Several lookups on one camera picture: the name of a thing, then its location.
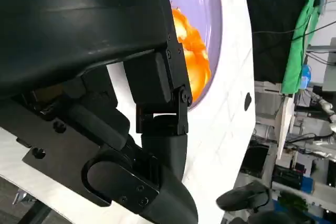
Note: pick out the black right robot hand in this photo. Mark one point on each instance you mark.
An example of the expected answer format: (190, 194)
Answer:
(244, 197)

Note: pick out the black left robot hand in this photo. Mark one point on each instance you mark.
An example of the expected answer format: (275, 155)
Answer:
(78, 37)

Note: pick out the orange white toy bread roll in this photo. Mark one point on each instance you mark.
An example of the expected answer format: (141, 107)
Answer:
(195, 56)

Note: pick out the black monitor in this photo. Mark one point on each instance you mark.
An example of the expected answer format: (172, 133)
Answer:
(254, 161)

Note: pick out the green plant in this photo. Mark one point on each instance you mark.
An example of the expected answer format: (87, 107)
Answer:
(294, 201)

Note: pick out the blue storage bin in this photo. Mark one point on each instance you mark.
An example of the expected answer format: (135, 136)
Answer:
(308, 184)

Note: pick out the white board panel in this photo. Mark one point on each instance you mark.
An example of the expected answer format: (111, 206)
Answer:
(284, 127)

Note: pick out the black table grommet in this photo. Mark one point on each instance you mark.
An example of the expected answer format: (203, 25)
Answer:
(247, 101)

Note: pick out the lilac plate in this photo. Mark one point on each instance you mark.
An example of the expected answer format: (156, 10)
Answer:
(204, 6)

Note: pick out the blue bottle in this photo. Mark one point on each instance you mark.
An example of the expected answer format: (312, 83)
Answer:
(306, 77)

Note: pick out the grey cabinet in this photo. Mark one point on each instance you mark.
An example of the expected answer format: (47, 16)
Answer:
(330, 72)

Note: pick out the green cloth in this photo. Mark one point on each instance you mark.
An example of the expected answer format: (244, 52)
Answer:
(299, 51)

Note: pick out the black curtain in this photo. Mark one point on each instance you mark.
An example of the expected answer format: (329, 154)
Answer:
(273, 24)

